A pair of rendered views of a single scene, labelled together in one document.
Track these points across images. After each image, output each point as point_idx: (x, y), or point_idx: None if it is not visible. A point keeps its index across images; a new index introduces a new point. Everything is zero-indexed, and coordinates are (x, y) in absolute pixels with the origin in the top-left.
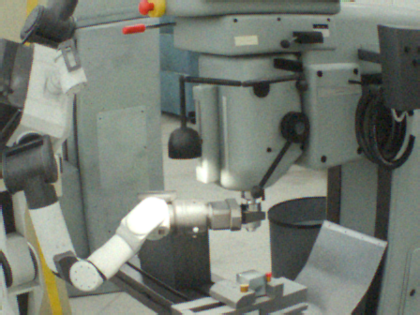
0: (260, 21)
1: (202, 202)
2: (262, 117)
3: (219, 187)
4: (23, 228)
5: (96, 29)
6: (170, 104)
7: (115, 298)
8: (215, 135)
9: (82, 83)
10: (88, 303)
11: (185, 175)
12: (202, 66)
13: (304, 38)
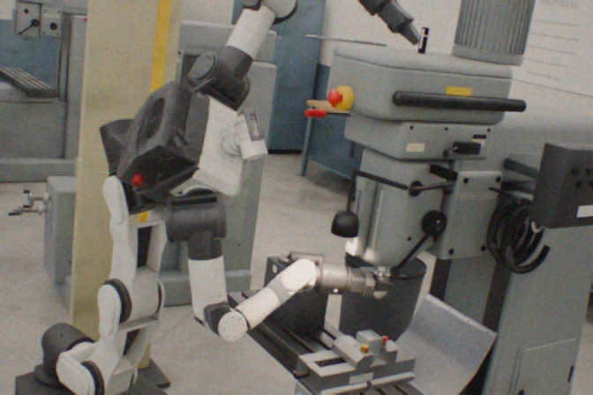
0: (431, 130)
1: (344, 269)
2: (410, 212)
3: (289, 214)
4: (158, 264)
5: None
6: None
7: (192, 311)
8: (367, 219)
9: (263, 154)
10: (164, 316)
11: (261, 198)
12: (367, 159)
13: (464, 150)
